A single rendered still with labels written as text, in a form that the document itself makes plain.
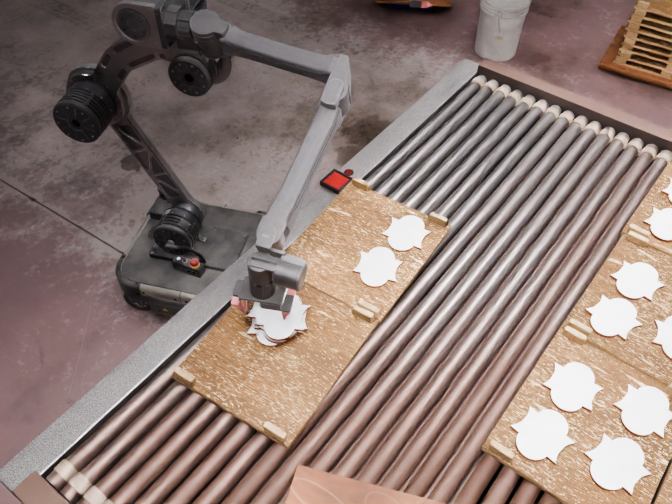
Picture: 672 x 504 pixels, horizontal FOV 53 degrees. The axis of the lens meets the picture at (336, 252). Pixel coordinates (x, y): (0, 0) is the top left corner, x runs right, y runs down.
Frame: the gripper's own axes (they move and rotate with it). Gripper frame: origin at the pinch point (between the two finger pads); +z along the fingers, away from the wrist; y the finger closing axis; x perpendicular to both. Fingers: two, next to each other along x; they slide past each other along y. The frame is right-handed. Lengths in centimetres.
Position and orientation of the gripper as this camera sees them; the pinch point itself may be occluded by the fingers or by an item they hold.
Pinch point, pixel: (265, 312)
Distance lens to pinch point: 162.0
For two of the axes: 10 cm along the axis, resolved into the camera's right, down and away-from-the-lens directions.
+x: 1.7, -7.5, 6.4
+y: 9.8, 1.5, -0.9
